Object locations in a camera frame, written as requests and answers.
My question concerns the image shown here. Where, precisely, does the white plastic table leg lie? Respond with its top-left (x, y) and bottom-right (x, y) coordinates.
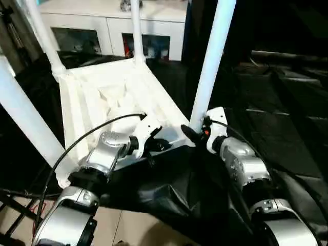
top-left (189, 0), bottom-right (236, 134)
top-left (24, 0), bottom-right (67, 77)
top-left (0, 55), bottom-right (66, 169)
top-left (130, 0), bottom-right (147, 66)

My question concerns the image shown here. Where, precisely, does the white plastic table top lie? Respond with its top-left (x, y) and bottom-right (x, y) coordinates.
top-left (52, 57), bottom-right (198, 189)

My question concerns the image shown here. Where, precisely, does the black glossy mat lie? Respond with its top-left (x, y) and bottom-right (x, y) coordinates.
top-left (0, 48), bottom-right (328, 246)

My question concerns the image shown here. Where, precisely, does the red package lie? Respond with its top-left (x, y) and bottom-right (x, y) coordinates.
top-left (124, 35), bottom-right (133, 56)

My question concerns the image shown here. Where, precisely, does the black flat monitor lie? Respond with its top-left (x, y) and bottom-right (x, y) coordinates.
top-left (251, 0), bottom-right (328, 61)

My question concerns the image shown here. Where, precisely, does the white glass door cabinet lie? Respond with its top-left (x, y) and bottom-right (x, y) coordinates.
top-left (39, 0), bottom-right (187, 62)

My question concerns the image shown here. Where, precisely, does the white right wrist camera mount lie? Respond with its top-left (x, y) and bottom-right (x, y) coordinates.
top-left (204, 107), bottom-right (229, 154)

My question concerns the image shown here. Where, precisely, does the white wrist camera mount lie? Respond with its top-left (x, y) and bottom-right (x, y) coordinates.
top-left (130, 115), bottom-right (163, 158)
top-left (204, 107), bottom-right (229, 154)

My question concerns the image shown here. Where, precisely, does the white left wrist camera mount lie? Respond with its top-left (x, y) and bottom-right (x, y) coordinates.
top-left (130, 115), bottom-right (163, 158)

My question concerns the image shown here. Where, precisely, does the thin red cable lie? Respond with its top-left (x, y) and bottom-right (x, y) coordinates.
top-left (29, 201), bottom-right (46, 231)

